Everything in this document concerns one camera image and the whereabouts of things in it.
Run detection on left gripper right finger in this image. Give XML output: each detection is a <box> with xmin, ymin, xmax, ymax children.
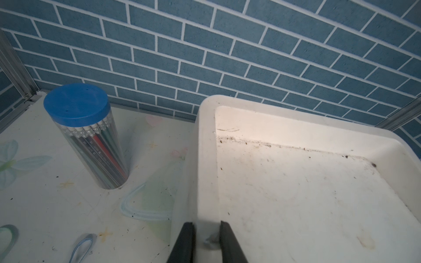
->
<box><xmin>219</xmin><ymin>221</ymin><xmax>248</xmax><ymax>263</ymax></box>

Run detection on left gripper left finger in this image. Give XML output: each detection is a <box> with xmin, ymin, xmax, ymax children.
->
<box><xmin>167</xmin><ymin>222</ymin><xmax>196</xmax><ymax>263</ymax></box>

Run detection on white plastic drawer cabinet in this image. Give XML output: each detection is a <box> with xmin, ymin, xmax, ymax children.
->
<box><xmin>170</xmin><ymin>95</ymin><xmax>421</xmax><ymax>263</ymax></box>

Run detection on pencil tube blue lid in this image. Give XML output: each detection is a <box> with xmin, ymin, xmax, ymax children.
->
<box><xmin>43</xmin><ymin>83</ymin><xmax>129</xmax><ymax>190</ymax></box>

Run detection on floral table mat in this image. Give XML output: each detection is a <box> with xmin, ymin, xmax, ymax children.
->
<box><xmin>1</xmin><ymin>100</ymin><xmax>194</xmax><ymax>263</ymax></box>

